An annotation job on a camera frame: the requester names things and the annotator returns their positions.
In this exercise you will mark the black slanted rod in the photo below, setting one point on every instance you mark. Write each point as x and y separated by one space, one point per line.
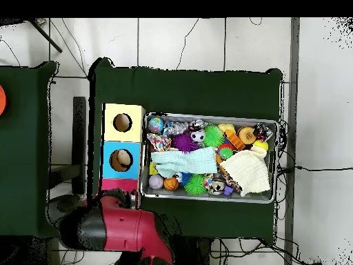
47 37

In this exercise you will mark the silver toy robot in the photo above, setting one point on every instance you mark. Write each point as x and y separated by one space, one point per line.
175 128

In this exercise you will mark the grey round chair base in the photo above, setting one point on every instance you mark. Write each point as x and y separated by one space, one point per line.
64 203

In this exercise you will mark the globe print ball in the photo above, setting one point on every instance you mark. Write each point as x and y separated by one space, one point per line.
155 125

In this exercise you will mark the orange disc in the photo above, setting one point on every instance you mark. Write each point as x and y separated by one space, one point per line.
2 100

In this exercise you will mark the shallow metal mesh bin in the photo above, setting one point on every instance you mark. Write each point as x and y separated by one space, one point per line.
242 121

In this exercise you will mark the cream waffle cloth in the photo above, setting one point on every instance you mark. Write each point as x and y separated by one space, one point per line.
248 171

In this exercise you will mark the black upright panel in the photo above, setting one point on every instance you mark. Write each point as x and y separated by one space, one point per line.
79 138

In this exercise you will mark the dark green table cloth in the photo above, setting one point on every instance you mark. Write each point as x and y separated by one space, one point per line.
179 91
24 165

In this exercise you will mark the green spiky ball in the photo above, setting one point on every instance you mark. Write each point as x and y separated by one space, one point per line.
213 136

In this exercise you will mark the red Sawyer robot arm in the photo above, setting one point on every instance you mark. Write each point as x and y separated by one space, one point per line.
124 229

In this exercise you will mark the purple spiky ball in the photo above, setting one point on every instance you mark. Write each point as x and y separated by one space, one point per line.
184 143

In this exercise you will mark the wooden box with three holes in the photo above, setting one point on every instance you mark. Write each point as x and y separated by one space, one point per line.
136 129

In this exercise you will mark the orange plastic block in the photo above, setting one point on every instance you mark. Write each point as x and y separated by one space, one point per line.
234 138

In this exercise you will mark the colourful heart print cloth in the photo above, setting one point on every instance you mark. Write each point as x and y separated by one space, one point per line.
159 142

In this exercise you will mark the toy burger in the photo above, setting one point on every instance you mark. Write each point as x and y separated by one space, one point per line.
247 135

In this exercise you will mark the mint green waffle cloth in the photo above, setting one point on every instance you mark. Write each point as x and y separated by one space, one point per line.
187 163

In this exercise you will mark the white baseball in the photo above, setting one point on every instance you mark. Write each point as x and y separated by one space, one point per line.
156 181

